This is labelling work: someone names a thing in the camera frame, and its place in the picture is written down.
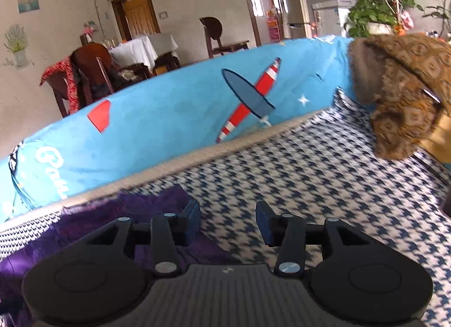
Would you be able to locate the purple floral garment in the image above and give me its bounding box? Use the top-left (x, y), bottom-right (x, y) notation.
top-left (0, 184), bottom-right (241, 327)

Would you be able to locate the houndstooth seat cushion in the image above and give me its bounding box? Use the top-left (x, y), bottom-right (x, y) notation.
top-left (1, 90), bottom-right (450, 326)

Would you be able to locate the blue printed sofa cover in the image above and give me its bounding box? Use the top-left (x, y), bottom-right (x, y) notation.
top-left (1, 35), bottom-right (352, 222)

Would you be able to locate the brown patterned garment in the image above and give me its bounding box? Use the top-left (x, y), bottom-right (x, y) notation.
top-left (348, 34), bottom-right (450, 161)

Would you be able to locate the dark wooden dining chair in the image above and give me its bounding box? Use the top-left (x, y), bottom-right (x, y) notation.
top-left (68, 43), bottom-right (120, 109)

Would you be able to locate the red patterned cloth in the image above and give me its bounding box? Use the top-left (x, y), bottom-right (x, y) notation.
top-left (40, 57), bottom-right (80, 118)

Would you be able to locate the white clothed dining table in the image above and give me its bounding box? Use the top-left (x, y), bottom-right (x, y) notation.
top-left (109, 33), bottom-right (180, 73)

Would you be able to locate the white chest freezer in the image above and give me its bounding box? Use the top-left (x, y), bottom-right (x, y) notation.
top-left (312, 0), bottom-right (356, 37)

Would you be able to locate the wooden interior door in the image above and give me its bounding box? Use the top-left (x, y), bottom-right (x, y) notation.
top-left (112, 0), bottom-right (161, 41)

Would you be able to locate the dark wooden far chair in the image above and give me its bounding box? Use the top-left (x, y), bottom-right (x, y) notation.
top-left (200, 17), bottom-right (249, 59)

